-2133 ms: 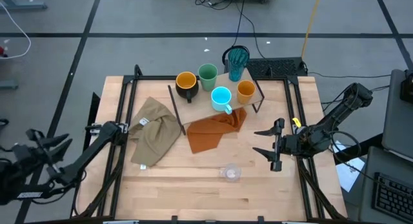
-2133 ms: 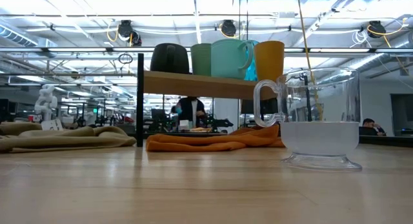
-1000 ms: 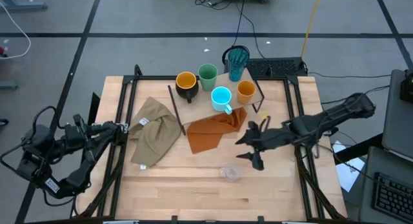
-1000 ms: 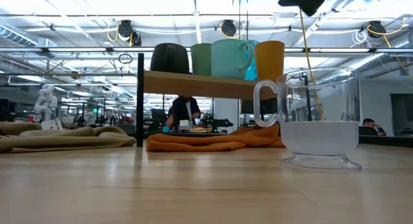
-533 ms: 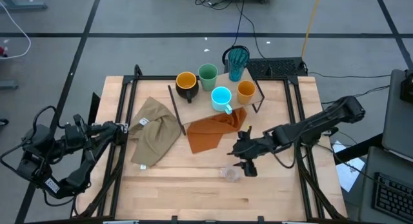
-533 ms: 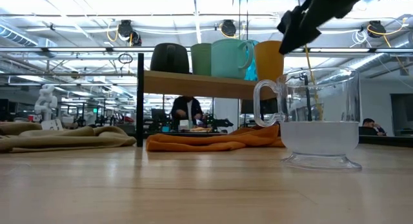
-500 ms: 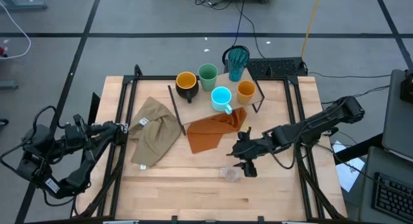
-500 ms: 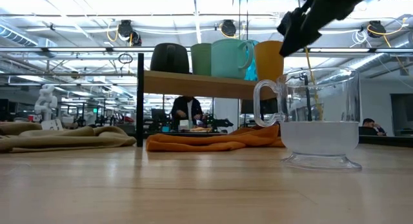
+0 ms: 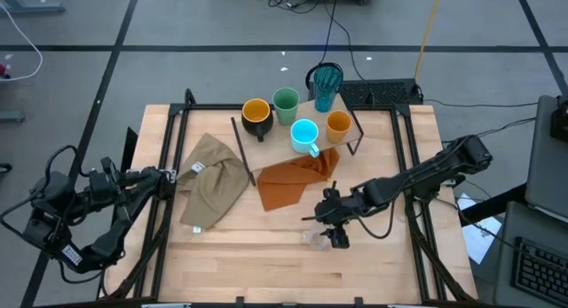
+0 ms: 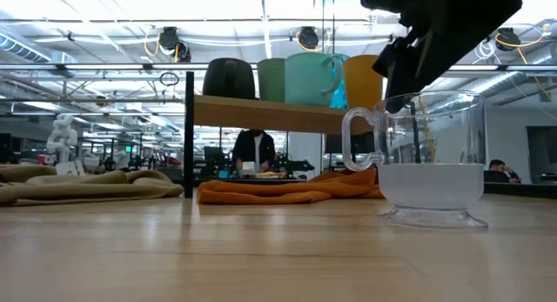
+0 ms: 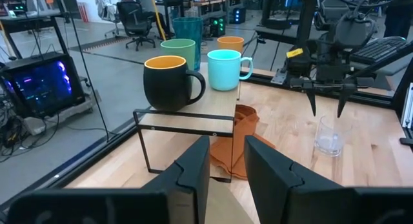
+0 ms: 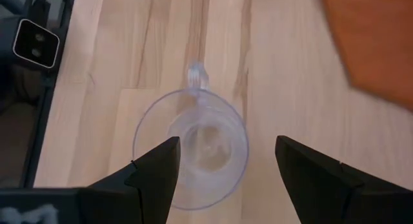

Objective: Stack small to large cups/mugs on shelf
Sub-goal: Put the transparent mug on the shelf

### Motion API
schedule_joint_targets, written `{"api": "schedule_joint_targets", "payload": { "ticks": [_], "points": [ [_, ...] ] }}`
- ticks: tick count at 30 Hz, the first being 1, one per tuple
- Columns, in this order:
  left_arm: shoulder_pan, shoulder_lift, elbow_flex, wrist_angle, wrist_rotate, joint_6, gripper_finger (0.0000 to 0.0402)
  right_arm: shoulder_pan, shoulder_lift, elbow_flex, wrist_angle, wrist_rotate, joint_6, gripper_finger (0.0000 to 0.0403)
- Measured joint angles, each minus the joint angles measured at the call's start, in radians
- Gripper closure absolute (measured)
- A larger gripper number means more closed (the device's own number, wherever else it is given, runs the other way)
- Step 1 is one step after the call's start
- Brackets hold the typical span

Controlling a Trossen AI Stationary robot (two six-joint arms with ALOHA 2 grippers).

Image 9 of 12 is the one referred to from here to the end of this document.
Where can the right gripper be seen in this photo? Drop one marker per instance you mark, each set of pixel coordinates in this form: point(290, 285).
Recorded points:
point(337, 208)

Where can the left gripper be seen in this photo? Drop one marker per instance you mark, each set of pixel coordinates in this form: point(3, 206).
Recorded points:
point(102, 186)

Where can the clear glass footed mug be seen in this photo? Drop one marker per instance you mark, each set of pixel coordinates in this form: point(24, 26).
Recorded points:
point(313, 241)

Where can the cyan mug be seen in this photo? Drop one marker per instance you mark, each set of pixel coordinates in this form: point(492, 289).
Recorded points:
point(304, 134)

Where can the orange plastic cup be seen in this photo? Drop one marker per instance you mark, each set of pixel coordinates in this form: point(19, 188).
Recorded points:
point(338, 125)

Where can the green ribbed plastic cup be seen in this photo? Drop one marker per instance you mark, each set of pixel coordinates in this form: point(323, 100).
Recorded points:
point(286, 105)

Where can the black mug orange inside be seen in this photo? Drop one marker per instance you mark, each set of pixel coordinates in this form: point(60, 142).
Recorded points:
point(256, 115)

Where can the blue faceted plastic tumbler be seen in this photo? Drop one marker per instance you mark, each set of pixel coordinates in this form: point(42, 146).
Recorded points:
point(327, 88)

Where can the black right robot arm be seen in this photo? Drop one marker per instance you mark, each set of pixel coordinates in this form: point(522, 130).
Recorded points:
point(426, 177)

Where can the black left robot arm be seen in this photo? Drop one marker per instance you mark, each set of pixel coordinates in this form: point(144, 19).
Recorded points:
point(53, 210)

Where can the orange cloth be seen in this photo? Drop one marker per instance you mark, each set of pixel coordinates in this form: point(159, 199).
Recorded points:
point(284, 184)

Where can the small white tag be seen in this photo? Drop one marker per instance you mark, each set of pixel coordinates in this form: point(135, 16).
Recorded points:
point(196, 229)

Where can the khaki cloth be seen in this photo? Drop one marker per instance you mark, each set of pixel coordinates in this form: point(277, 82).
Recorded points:
point(217, 179)

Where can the black keyboard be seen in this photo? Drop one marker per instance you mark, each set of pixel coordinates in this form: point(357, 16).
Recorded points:
point(541, 268)
point(381, 92)

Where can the black headphones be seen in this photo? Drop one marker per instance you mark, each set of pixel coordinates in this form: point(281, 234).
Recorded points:
point(309, 75)

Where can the white paper sheet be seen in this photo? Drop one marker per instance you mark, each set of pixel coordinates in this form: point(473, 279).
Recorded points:
point(479, 237)

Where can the grey desk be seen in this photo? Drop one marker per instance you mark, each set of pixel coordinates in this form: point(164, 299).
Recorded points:
point(506, 237)

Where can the small black device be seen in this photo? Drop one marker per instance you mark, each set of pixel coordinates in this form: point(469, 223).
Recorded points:
point(560, 119)

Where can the black aluminium table frame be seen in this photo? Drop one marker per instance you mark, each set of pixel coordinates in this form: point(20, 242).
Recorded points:
point(175, 121)

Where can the wooden shelf black frame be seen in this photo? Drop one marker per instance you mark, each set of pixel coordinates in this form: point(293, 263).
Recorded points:
point(275, 148)

